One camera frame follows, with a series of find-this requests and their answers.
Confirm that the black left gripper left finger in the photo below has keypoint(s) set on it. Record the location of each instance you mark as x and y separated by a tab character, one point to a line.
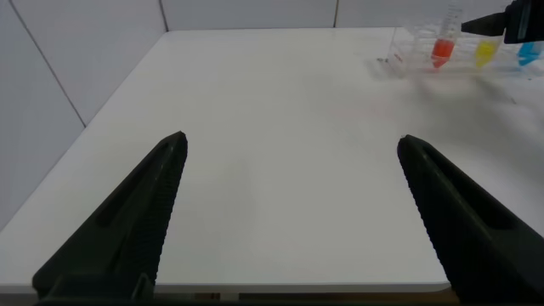
123	229

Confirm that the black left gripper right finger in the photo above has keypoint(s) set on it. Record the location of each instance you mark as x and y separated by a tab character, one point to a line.
467	229

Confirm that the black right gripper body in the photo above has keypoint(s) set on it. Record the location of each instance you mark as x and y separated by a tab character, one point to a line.
529	21

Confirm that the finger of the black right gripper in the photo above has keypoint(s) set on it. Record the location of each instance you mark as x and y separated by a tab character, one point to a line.
489	25

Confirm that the test tube with yellow pigment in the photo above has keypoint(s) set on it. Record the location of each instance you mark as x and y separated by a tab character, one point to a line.
485	51

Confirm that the test tube with blue pigment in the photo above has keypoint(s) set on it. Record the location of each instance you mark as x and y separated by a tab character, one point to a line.
529	53

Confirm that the test tube with red pigment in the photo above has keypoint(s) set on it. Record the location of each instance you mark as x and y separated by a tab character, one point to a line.
442	49

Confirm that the clear plastic test tube rack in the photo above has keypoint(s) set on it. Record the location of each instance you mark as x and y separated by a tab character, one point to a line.
414	51

